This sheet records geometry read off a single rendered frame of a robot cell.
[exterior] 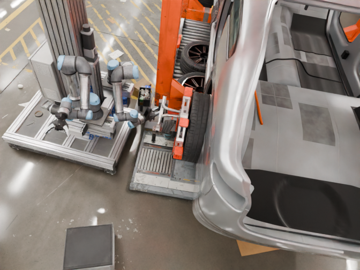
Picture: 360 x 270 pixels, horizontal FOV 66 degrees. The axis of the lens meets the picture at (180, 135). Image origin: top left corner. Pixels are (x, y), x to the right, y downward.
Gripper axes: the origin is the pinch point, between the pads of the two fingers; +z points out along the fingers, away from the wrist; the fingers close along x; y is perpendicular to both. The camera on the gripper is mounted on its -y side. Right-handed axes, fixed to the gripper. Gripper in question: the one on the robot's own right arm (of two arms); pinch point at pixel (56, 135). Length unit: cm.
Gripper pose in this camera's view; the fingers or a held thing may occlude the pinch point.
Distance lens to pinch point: 210.2
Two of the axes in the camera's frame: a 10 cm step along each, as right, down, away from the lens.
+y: -2.6, 5.8, 7.7
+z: 0.3, 8.1, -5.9
